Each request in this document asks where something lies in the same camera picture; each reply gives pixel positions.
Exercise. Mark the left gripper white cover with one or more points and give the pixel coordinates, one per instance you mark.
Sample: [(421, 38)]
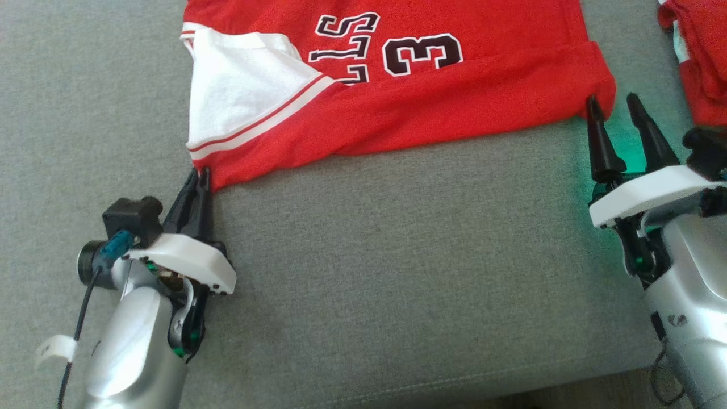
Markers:
[(187, 258)]

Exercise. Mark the red white basketball jersey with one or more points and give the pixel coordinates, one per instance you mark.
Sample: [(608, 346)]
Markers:
[(454, 102)]

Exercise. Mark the red basketball shorts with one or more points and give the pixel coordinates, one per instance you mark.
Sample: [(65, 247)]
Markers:
[(704, 68)]

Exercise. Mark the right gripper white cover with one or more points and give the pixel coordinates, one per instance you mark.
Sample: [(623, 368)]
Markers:
[(647, 196)]

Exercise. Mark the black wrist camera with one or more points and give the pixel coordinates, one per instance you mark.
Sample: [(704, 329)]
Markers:
[(133, 218), (707, 150)]

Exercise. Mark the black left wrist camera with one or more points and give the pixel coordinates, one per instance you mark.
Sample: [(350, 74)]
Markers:
[(133, 218)]

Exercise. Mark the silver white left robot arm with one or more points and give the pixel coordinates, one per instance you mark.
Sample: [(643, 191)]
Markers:
[(130, 346)]

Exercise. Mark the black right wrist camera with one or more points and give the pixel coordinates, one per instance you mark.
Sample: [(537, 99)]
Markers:
[(707, 150)]

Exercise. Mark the grey fabric sofa seat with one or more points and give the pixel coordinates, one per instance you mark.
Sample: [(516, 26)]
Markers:
[(397, 255)]

